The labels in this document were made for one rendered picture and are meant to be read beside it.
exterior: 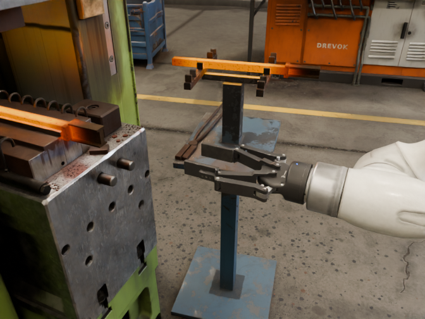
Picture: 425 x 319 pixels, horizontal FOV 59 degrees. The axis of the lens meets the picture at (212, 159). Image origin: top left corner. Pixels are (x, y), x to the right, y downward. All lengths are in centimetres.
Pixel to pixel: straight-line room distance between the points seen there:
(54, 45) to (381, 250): 174
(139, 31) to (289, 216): 297
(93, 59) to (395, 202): 89
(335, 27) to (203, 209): 260
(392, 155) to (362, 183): 15
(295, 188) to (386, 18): 363
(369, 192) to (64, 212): 62
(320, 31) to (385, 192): 361
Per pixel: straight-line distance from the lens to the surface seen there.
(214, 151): 78
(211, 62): 122
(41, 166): 90
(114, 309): 125
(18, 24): 96
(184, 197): 232
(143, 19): 446
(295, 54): 425
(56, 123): 95
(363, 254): 209
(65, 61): 120
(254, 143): 130
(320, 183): 66
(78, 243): 98
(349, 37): 422
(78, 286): 105
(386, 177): 67
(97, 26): 120
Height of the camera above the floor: 139
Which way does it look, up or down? 31 degrees down
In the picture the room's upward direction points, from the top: straight up
